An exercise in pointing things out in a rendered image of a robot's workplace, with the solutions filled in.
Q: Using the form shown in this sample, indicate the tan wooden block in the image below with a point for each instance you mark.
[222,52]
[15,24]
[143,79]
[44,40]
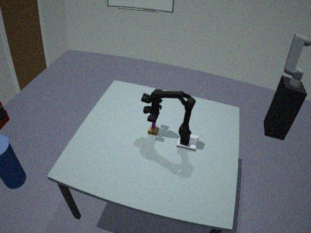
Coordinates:
[153,132]

